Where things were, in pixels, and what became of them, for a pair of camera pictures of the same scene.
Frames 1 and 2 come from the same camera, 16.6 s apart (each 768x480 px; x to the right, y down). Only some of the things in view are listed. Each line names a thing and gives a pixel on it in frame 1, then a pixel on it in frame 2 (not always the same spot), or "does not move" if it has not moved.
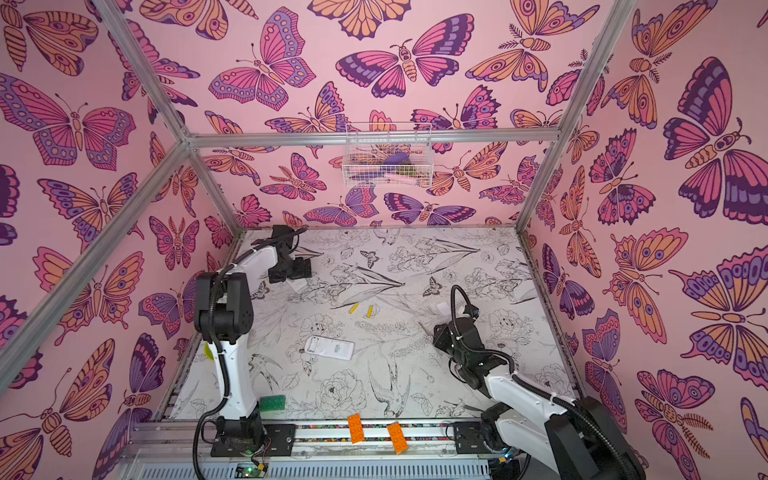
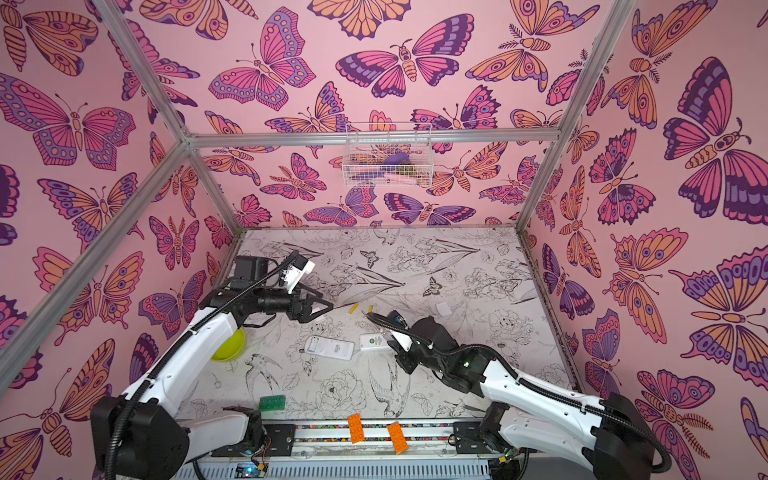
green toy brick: [274, 402] does not move
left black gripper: [303, 263] to [302, 314]
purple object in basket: [397, 159] does not move
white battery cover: [444, 308] does not move
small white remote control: [297, 283] to [373, 341]
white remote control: [329, 347] does not move
